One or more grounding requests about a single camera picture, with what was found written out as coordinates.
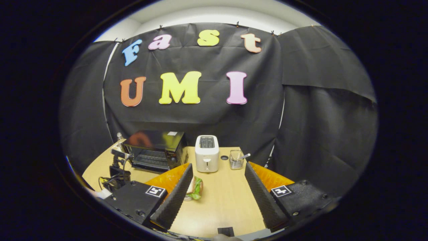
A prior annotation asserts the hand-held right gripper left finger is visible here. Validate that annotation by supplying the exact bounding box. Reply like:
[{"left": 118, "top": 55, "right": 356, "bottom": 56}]
[{"left": 104, "top": 163, "right": 194, "bottom": 232}]

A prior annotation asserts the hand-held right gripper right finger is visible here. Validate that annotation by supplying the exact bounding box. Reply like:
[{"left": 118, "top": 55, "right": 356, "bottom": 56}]
[{"left": 245, "top": 161, "right": 338, "bottom": 233}]

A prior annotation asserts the sandwich with green lettuce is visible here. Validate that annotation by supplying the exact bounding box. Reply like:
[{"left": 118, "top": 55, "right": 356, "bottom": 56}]
[{"left": 186, "top": 176, "right": 204, "bottom": 200}]

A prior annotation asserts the black electric oven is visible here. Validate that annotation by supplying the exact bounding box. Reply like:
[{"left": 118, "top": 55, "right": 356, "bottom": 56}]
[{"left": 121, "top": 130, "right": 189, "bottom": 174}]

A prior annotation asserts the white toaster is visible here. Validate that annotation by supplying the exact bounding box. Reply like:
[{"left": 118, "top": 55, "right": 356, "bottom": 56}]
[{"left": 195, "top": 135, "right": 220, "bottom": 173}]

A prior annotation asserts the black backdrop cloth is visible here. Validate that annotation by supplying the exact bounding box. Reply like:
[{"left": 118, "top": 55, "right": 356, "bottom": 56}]
[{"left": 60, "top": 23, "right": 379, "bottom": 198}]

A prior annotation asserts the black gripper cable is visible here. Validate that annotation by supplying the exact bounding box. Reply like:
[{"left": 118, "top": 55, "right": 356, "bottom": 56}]
[{"left": 98, "top": 175, "right": 116, "bottom": 192}]

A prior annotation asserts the wire mesh basket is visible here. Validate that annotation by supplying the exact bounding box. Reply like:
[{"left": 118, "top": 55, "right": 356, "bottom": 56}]
[{"left": 229, "top": 150, "right": 244, "bottom": 170}]

